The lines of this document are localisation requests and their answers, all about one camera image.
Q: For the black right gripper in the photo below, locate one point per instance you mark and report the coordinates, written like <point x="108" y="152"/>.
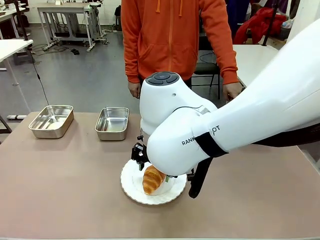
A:
<point x="138" y="151"/>

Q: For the golden brown croissant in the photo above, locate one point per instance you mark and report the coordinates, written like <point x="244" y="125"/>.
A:
<point x="153" y="180"/>

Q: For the person's left forearm orange sleeve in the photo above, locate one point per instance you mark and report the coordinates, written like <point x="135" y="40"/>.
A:
<point x="226" y="65"/>

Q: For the person's right forearm orange sleeve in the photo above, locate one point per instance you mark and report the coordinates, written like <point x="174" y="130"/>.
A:
<point x="132" y="62"/>

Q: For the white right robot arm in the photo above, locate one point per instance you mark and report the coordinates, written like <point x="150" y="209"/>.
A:
<point x="250" y="105"/>

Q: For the steel rectangular container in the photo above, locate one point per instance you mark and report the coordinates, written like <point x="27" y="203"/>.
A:
<point x="50" y="122"/>
<point x="112" y="123"/>

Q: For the person's right hand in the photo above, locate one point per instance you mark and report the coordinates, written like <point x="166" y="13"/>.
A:
<point x="134" y="90"/>

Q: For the person's left hand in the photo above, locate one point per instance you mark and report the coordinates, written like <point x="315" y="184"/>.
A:
<point x="228" y="92"/>

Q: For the white scalloped plate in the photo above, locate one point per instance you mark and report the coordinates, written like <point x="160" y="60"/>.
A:
<point x="132" y="185"/>

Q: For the black folding chair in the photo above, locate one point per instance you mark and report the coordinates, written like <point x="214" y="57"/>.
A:
<point x="207" y="67"/>

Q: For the person in orange hoodie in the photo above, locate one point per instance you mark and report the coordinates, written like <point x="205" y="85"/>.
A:
<point x="172" y="37"/>

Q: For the black foot pedal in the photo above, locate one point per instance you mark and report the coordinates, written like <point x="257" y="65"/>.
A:
<point x="75" y="51"/>

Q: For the white square table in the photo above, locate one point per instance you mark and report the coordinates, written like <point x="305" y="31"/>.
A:
<point x="252" y="62"/>

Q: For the white power strip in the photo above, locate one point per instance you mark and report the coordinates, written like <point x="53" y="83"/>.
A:
<point x="16" y="116"/>

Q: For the grey workbench desk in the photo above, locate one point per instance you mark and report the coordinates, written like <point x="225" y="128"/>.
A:
<point x="67" y="15"/>

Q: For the red jacket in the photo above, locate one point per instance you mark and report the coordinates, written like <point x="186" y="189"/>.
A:
<point x="260" y="25"/>

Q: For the white table with metal legs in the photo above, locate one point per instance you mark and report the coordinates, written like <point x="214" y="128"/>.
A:
<point x="12" y="50"/>

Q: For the black stand pole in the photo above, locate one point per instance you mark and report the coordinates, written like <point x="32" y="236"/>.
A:
<point x="22" y="20"/>

